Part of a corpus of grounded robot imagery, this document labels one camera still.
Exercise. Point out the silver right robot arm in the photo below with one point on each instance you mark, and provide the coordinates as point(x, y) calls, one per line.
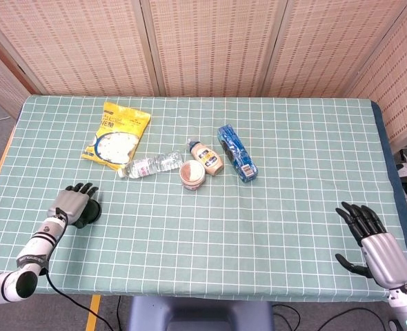
point(405, 307)

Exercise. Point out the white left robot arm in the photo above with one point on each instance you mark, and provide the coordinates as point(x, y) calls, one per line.
point(34, 248)

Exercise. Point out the clear jar of toothpicks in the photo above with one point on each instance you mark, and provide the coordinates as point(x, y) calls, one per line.
point(192, 174)

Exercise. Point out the blue cookie box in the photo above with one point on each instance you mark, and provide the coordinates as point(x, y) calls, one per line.
point(238, 151)

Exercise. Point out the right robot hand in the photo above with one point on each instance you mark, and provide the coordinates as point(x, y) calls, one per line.
point(384, 255)

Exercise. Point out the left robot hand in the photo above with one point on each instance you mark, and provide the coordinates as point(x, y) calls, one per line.
point(69, 205)

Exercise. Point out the yellow marshmallow bag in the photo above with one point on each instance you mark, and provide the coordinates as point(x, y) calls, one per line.
point(120, 138)

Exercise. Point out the woven folding screen panel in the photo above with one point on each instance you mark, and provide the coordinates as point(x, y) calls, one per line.
point(210, 45)
point(79, 45)
point(396, 79)
point(327, 45)
point(0, 82)

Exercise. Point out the yellow floor tape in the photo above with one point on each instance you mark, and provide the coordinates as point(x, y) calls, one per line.
point(93, 313)

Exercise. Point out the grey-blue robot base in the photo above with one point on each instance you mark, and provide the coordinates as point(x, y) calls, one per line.
point(196, 315)

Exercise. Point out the green checked tablecloth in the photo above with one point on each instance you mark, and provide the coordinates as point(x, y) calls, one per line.
point(224, 234)

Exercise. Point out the clear plastic water bottle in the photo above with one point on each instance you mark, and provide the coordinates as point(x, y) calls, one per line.
point(151, 165)

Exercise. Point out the beige squeeze sauce bottle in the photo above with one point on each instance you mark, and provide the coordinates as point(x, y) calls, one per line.
point(208, 158)

